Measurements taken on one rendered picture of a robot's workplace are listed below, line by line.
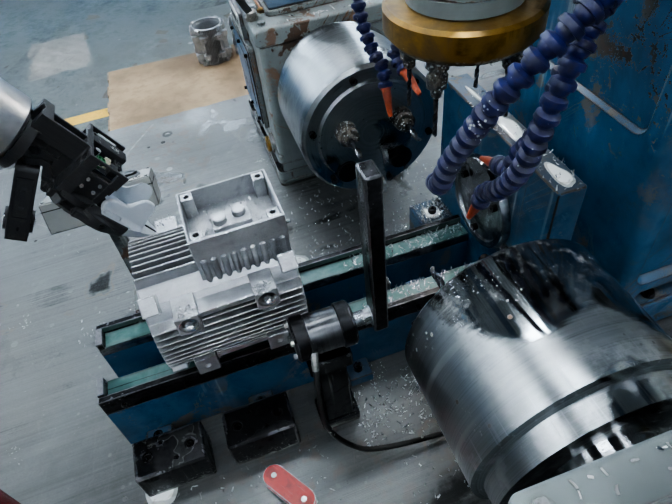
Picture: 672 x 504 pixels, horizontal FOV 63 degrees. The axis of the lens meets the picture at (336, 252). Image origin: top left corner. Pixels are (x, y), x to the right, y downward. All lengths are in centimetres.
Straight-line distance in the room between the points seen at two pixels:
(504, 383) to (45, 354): 83
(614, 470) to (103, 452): 73
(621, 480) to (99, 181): 60
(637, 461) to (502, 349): 14
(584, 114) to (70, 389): 91
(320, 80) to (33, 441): 73
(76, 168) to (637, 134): 66
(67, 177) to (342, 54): 48
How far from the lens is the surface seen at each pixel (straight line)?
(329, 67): 94
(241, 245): 69
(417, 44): 61
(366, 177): 54
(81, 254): 127
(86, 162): 68
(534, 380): 52
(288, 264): 70
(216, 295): 71
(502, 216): 81
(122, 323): 92
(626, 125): 78
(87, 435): 100
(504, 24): 61
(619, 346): 55
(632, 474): 49
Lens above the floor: 159
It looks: 46 degrees down
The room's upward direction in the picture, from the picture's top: 8 degrees counter-clockwise
